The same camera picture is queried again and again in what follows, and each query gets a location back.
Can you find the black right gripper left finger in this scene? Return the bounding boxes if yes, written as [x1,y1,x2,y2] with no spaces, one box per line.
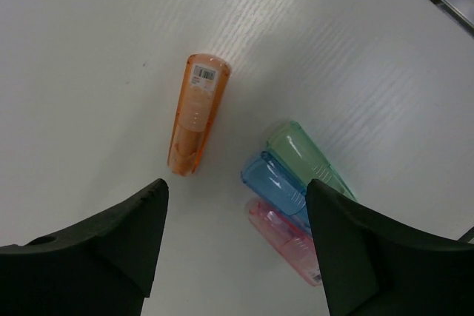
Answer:
[1,179,169,315]

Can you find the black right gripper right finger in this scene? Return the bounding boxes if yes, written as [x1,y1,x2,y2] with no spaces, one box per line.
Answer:
[306,180,473,315]

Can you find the pink clip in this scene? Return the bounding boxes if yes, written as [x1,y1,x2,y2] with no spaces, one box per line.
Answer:
[245,198,322,286]

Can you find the blue clip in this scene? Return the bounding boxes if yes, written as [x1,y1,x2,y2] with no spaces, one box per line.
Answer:
[241,151,312,236]

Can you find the green clip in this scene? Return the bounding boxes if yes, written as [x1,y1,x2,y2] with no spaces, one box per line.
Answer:
[266,121,356,201]

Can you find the orange clip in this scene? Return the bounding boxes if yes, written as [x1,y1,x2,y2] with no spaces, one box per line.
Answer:
[167,53,231,176]

